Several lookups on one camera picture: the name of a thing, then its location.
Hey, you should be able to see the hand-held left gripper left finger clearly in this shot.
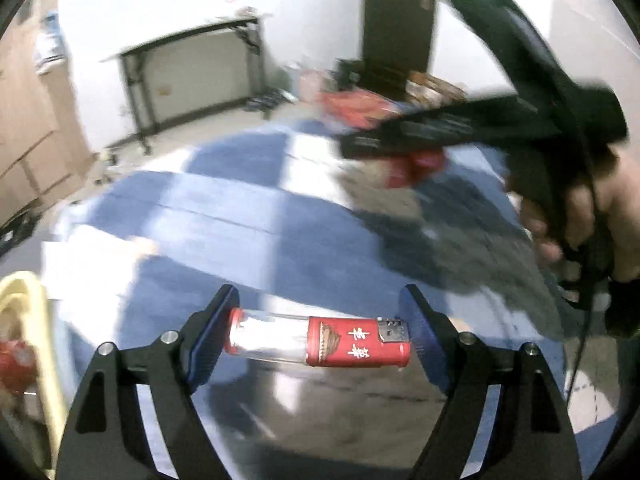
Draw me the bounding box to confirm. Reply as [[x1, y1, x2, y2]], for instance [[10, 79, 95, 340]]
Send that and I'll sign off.
[[55, 284, 241, 480]]

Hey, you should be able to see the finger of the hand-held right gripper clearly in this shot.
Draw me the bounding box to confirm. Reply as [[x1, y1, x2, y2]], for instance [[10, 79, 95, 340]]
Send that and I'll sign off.
[[340, 119, 507, 161], [395, 95, 532, 129]]

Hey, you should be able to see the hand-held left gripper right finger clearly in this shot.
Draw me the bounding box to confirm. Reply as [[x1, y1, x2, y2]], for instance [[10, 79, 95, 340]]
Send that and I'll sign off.
[[398, 284, 584, 480]]

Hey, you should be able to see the red white cigarette pack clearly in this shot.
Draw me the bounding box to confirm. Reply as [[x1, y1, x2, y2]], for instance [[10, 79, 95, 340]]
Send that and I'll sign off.
[[386, 150, 447, 189]]

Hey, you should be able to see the red lighter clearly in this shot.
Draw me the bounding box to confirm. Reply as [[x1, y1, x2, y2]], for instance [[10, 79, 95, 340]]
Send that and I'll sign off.
[[223, 308, 412, 369]]

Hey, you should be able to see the yellow plastic basin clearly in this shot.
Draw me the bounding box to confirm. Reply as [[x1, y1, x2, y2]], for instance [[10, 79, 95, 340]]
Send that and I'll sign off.
[[0, 271, 69, 462]]

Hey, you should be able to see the person's right hand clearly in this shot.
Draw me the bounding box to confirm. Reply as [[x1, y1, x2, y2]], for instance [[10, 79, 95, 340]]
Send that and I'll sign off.
[[517, 145, 640, 283]]

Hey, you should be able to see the printed cardboard box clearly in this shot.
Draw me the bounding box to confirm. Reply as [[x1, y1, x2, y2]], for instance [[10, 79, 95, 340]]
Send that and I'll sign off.
[[405, 70, 467, 107]]

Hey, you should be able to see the black bag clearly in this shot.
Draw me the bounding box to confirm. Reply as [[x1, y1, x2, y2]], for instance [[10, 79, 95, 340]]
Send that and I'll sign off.
[[335, 57, 367, 92]]

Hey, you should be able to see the dark door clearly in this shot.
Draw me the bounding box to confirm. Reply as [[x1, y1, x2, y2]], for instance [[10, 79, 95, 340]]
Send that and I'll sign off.
[[362, 0, 442, 74]]

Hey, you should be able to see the blue checkered plush blanket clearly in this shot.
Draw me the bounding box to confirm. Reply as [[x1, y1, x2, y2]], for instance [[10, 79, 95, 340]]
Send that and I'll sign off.
[[40, 120, 621, 480]]

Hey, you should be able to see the white tissue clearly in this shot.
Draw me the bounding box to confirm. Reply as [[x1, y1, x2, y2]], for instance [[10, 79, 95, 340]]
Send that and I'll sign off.
[[41, 240, 139, 306]]

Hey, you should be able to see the black-legged folding table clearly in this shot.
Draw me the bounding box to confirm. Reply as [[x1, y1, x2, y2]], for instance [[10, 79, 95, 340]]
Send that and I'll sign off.
[[102, 16, 266, 156]]

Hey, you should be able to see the wooden wardrobe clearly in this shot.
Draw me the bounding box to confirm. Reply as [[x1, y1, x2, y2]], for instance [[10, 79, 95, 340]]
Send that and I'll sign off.
[[0, 0, 97, 231]]

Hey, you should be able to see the white hanging plastic bag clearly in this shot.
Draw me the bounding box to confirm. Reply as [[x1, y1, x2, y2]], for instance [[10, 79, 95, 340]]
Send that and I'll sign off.
[[32, 12, 66, 74]]

